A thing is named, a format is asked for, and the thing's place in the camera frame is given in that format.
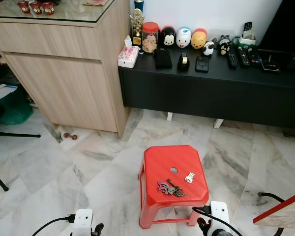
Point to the gold trophy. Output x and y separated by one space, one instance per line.
136 24

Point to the light wooden cabinet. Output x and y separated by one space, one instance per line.
64 73

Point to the green bag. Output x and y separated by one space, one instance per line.
14 110

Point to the black remote control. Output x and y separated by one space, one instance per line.
243 56
232 59
254 56

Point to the red plastic stool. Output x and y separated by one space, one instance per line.
162 162

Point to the yellow bear plush toy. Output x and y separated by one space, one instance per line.
198 40

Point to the black low TV console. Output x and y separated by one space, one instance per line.
211 98

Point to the pink white tissue pack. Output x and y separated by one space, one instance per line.
128 56

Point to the small red dumbbell toy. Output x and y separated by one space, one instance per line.
70 136

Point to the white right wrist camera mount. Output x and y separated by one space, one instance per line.
220 214

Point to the small red cup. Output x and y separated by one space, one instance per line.
23 6
36 7
48 7

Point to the black flat device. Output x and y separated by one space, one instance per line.
273 60

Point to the clear jar with red lid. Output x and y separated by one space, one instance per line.
150 42

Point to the marble table with red edge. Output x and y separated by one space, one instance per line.
285 214

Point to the small white black figurine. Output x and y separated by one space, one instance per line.
208 48

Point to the black mouse plush toy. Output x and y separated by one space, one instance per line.
167 38

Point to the white blue plush toy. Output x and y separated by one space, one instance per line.
184 38

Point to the black television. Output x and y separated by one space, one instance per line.
290 24

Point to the black tape dispenser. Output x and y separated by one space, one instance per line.
183 63

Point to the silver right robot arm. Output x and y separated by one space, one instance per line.
220 233

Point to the pink flat item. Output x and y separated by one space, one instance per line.
96 2

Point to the small black upright remote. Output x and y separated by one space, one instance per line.
248 26

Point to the green holder mug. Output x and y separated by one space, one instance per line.
246 42

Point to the black wallet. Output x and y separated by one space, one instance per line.
162 59

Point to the dark blue vase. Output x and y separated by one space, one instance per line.
138 5

